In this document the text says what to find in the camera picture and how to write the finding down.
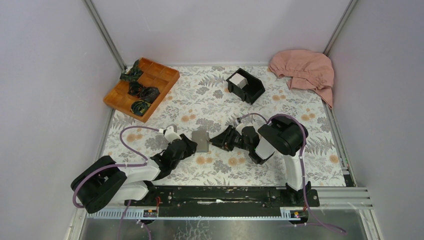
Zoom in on dark rolled tie top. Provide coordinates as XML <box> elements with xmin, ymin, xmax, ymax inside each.
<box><xmin>119</xmin><ymin>59</ymin><xmax>144</xmax><ymax>82</ymax></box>

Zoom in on dark rolled tie bottom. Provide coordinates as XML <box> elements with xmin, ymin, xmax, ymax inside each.
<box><xmin>130</xmin><ymin>100</ymin><xmax>151</xmax><ymax>117</ymax></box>

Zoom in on grey leather card holder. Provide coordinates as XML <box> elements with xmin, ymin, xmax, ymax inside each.
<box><xmin>191</xmin><ymin>129</ymin><xmax>210</xmax><ymax>153</ymax></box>

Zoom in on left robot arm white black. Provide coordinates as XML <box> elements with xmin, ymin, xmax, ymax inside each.
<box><xmin>70</xmin><ymin>134</ymin><xmax>198</xmax><ymax>214</ymax></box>

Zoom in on pink crumpled cloth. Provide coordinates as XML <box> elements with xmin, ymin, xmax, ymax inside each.
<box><xmin>268</xmin><ymin>49</ymin><xmax>335</xmax><ymax>108</ymax></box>

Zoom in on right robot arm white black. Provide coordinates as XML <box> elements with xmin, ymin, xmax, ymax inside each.
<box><xmin>209</xmin><ymin>114</ymin><xmax>309</xmax><ymax>206</ymax></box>

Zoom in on orange wooden compartment tray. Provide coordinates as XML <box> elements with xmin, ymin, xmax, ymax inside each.
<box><xmin>103</xmin><ymin>57</ymin><xmax>180</xmax><ymax>123</ymax></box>

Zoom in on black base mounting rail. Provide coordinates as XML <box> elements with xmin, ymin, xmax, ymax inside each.
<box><xmin>124</xmin><ymin>185</ymin><xmax>320</xmax><ymax>218</ymax></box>

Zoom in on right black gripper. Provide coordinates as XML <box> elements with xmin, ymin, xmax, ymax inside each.
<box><xmin>209</xmin><ymin>125</ymin><xmax>252</xmax><ymax>152</ymax></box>

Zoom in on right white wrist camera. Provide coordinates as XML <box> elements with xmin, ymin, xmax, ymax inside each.
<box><xmin>235</xmin><ymin>123</ymin><xmax>246</xmax><ymax>135</ymax></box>

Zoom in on dark rolled tie middle right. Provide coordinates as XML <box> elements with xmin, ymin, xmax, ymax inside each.
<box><xmin>138</xmin><ymin>86</ymin><xmax>160</xmax><ymax>104</ymax></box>

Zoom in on white card stack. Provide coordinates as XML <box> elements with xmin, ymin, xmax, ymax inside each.
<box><xmin>229</xmin><ymin>73</ymin><xmax>248</xmax><ymax>89</ymax></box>

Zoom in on aluminium frame rail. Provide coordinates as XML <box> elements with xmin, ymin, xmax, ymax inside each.
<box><xmin>87</xmin><ymin>187</ymin><xmax>374</xmax><ymax>221</ymax></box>

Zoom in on floral patterned table mat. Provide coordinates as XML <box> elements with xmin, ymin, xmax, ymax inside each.
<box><xmin>102</xmin><ymin>66</ymin><xmax>346</xmax><ymax>187</ymax></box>

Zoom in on black card tray box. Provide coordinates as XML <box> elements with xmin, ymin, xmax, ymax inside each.
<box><xmin>225</xmin><ymin>68</ymin><xmax>266</xmax><ymax>105</ymax></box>

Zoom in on dark rolled tie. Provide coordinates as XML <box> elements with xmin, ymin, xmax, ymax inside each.
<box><xmin>138</xmin><ymin>86</ymin><xmax>160</xmax><ymax>104</ymax></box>
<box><xmin>128</xmin><ymin>81</ymin><xmax>144</xmax><ymax>98</ymax></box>
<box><xmin>119</xmin><ymin>59</ymin><xmax>144</xmax><ymax>82</ymax></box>
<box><xmin>130</xmin><ymin>100</ymin><xmax>151</xmax><ymax>117</ymax></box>

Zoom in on dark rolled tie middle left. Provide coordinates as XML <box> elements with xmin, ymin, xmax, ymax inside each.
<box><xmin>128</xmin><ymin>81</ymin><xmax>144</xmax><ymax>98</ymax></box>

